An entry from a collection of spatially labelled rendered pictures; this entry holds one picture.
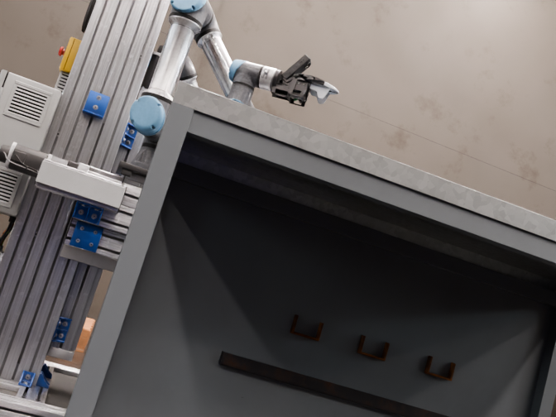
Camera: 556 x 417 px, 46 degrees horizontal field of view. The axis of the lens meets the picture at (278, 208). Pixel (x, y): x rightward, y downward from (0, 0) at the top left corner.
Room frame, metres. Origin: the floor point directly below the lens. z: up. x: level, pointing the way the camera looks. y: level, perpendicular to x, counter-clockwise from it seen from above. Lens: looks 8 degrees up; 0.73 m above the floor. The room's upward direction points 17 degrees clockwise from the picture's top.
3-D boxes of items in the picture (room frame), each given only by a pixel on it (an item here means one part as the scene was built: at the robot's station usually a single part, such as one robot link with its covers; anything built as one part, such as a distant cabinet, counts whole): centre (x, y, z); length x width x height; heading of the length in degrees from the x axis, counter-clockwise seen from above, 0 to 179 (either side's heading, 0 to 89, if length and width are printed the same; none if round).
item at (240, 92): (2.09, 0.23, 1.33); 0.11 x 0.08 x 0.11; 169
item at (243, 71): (2.07, 0.23, 1.43); 0.11 x 0.08 x 0.09; 79
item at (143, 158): (2.25, 0.46, 1.09); 0.15 x 0.15 x 0.10
